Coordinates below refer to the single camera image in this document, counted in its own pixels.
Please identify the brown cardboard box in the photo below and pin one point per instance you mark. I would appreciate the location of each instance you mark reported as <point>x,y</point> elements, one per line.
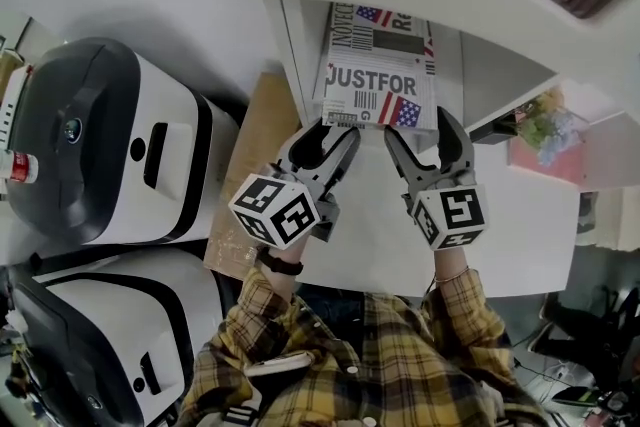
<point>250,140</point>

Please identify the yellow plaid shirt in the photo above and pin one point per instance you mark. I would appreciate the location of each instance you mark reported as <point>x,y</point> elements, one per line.
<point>400,365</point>

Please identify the pink board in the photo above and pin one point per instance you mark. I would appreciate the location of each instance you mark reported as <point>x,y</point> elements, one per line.
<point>530,165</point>

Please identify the white shelf cabinet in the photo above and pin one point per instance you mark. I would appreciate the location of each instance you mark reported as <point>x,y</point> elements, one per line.
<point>380,240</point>

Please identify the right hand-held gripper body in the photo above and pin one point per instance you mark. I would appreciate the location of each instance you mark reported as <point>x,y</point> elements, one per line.
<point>450,215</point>

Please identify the black wristband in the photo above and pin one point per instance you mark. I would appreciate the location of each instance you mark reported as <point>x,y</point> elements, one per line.
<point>280,266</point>

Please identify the potted purple flower plant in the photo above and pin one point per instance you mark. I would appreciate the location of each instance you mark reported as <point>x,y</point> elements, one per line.
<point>545,130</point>

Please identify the black chair base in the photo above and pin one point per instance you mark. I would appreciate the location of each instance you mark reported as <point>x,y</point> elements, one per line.
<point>600,330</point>

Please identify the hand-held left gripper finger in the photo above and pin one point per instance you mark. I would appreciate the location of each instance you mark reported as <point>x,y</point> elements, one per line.
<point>295,142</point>
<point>342,160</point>

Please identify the person's right forearm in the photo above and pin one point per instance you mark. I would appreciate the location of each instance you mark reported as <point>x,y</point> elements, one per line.
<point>450,262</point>

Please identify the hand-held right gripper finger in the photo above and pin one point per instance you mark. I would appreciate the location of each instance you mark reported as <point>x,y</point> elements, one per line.
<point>457,140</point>
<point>407,162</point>

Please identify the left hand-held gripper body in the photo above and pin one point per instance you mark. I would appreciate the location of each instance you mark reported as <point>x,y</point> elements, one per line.
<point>280,210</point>

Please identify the white flat device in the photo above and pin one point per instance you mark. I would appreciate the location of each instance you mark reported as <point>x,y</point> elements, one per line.
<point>277,362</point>

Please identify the person's left forearm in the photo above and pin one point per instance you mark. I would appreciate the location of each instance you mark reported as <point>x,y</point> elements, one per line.
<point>289,252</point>

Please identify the white black machine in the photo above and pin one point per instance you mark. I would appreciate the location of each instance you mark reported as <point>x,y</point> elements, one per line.
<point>125,315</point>
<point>165,165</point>

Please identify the white bottle red label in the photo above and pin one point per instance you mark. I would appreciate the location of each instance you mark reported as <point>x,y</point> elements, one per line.
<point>20,166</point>

